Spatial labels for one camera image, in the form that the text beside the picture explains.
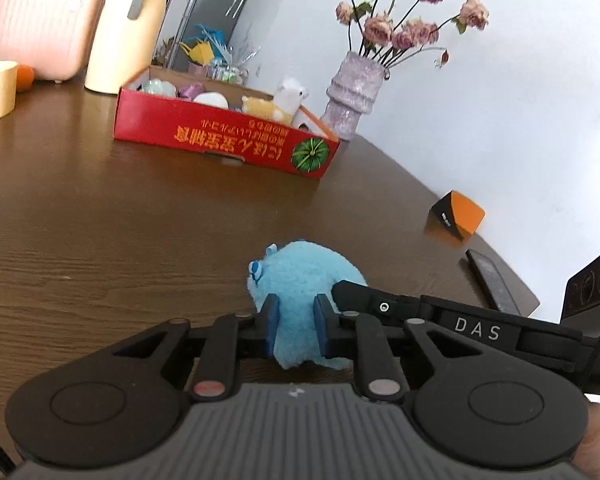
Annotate black phone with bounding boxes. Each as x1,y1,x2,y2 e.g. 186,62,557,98
466,248,524,317

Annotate white makeup sponge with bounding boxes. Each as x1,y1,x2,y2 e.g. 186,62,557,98
192,91,230,110

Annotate pale green makeup sponge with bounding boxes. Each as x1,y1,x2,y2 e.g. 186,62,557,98
141,79,179,98

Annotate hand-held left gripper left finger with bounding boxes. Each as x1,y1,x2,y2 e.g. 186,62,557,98
112,294,281,402

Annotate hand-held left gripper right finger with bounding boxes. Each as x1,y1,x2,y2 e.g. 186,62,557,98
312,294,476,402

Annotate orange black box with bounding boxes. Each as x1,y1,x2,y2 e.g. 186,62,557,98
426,190,486,247

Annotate yellow blue bags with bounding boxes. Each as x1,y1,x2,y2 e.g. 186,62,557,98
177,24,231,67

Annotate white yellow alpaca plush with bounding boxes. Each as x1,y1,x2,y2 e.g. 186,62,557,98
241,77,310,126

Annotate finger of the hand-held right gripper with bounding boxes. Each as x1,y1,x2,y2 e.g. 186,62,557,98
332,280,433,326

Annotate blue plush toy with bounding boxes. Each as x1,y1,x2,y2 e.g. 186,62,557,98
247,240,369,372

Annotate yellow thermos jug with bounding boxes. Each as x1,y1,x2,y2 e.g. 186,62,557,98
84,0,171,95

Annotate green snack packets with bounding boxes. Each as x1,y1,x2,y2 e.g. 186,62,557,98
207,59,249,86

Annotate pink hard suitcase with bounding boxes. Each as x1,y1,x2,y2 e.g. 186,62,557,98
0,0,108,82

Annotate red cardboard box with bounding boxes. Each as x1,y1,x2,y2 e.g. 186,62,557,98
112,65,341,180

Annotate lilac ceramic vase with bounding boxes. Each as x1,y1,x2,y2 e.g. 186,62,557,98
320,51,391,142

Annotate dried pink roses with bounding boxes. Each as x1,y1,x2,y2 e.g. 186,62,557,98
314,0,490,69

